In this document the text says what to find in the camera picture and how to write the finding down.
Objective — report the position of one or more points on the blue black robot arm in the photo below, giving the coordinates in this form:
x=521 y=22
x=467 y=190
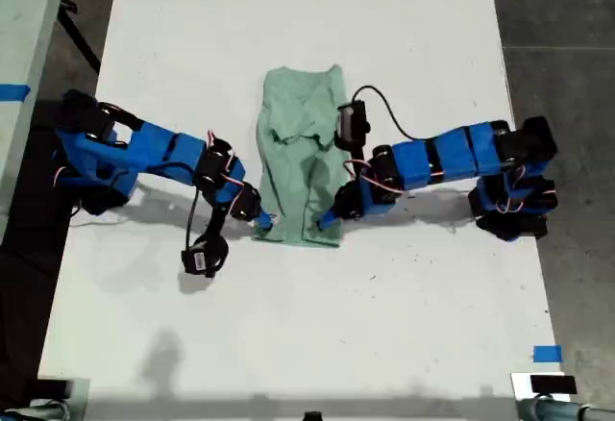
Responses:
x=149 y=152
x=456 y=152

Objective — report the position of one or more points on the short blue tape strip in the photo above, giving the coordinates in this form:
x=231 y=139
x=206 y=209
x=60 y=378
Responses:
x=548 y=354

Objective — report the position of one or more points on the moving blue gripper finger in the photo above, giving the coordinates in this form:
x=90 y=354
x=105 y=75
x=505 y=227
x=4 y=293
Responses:
x=329 y=223

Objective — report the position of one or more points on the grey blue tube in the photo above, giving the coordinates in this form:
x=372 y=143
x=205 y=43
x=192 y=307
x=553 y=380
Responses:
x=33 y=413
x=552 y=410

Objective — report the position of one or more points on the pale green t-shirt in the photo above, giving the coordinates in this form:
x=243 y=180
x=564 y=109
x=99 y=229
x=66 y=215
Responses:
x=293 y=176

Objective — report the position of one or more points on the pale green bench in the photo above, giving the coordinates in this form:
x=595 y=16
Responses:
x=24 y=32

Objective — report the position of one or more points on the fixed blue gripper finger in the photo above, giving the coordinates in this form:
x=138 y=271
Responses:
x=326 y=216

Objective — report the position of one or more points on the black stand leg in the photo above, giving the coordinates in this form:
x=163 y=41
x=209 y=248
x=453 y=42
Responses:
x=79 y=39

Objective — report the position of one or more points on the black round knob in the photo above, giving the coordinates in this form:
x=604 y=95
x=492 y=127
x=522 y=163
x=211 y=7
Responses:
x=312 y=416

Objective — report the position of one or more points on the long blue tape strip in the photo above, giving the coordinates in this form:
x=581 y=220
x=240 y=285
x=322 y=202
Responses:
x=14 y=91

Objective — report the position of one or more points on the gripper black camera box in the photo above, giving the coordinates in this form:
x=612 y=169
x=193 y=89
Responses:
x=351 y=123
x=202 y=260

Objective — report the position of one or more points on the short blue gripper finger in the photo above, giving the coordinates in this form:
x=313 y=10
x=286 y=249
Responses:
x=260 y=224

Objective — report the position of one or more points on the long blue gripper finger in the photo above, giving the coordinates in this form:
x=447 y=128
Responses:
x=266 y=219

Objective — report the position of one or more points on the small black box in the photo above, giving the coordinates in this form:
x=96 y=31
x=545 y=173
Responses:
x=552 y=385
x=53 y=388

